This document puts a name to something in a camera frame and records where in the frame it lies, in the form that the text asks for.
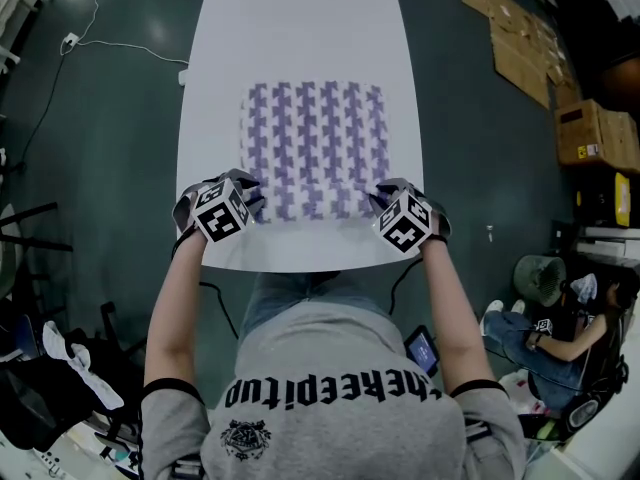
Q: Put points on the person's grey sweatshirt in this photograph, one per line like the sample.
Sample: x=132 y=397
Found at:
x=340 y=443

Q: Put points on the cluttered white desk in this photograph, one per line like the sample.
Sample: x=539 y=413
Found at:
x=30 y=463

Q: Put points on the white plug block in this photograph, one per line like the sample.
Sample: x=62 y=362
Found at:
x=182 y=78

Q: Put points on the white plastic bag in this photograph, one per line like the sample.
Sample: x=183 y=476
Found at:
x=520 y=390

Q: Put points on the flattened cardboard sheets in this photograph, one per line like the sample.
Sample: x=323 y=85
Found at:
x=515 y=53

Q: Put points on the stack of white flat boxes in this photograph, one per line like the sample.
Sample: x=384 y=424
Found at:
x=612 y=240

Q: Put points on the brown round stool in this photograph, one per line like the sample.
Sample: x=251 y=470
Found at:
x=625 y=85

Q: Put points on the person's right forearm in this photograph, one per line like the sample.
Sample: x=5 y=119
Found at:
x=460 y=318

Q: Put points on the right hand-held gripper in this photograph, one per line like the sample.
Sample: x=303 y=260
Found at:
x=405 y=228

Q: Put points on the large black appliance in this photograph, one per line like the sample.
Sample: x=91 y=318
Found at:
x=620 y=268

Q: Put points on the black metal frame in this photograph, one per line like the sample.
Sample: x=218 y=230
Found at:
x=30 y=240

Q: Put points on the person's left forearm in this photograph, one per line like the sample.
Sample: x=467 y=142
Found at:
x=170 y=318

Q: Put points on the small black screen device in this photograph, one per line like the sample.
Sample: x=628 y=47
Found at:
x=422 y=350

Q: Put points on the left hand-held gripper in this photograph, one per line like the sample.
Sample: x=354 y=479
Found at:
x=220 y=213

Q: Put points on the black office chair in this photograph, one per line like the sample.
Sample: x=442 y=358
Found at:
x=40 y=398

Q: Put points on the small white scrap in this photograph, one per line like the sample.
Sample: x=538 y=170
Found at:
x=490 y=233

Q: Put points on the white crumpled cloth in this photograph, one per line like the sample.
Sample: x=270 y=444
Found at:
x=85 y=373

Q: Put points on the black yellow case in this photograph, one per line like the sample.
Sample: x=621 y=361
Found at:
x=600 y=200

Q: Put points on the small black box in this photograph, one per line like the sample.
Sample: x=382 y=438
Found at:
x=564 y=235

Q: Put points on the white power socket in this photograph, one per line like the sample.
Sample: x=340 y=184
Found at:
x=70 y=39

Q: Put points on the person's blue jeans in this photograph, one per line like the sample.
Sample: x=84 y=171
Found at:
x=280 y=293

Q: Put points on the round mesh waste bin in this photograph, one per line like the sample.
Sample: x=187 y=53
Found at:
x=535 y=278

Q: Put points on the purple white patterned towel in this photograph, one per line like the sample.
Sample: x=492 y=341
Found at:
x=315 y=133

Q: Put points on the brown cardboard box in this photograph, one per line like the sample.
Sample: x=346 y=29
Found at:
x=580 y=130

